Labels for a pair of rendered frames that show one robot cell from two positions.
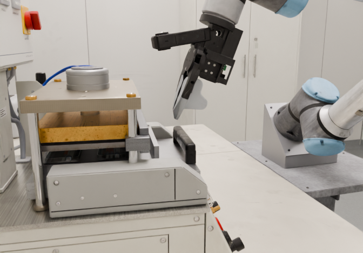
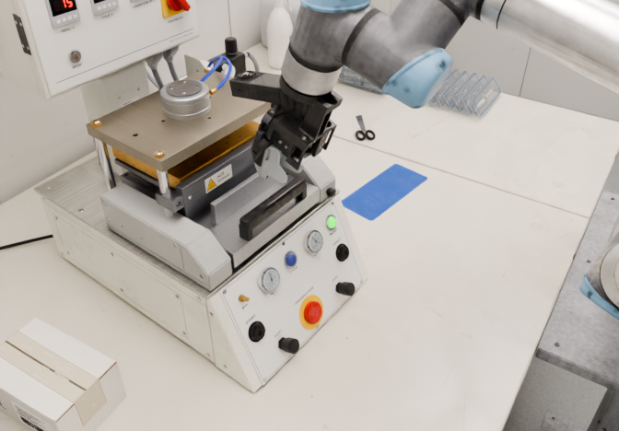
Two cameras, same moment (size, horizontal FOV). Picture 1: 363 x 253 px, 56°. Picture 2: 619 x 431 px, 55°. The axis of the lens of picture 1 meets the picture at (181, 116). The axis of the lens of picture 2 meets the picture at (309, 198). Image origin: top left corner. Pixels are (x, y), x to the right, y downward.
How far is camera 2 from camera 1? 0.76 m
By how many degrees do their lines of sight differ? 50
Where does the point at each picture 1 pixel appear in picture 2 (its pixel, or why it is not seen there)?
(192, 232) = (197, 307)
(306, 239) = (403, 398)
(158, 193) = (171, 256)
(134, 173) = (151, 228)
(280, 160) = not seen: hidden behind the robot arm
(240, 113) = not seen: outside the picture
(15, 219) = (93, 214)
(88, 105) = (126, 149)
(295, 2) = (396, 94)
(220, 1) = (286, 64)
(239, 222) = (371, 323)
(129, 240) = (154, 279)
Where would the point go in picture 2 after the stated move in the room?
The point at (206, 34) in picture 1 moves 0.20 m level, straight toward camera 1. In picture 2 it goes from (281, 98) to (144, 145)
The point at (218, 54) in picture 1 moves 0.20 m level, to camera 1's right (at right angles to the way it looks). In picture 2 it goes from (286, 130) to (396, 195)
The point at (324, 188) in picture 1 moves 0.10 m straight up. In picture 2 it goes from (583, 363) to (601, 323)
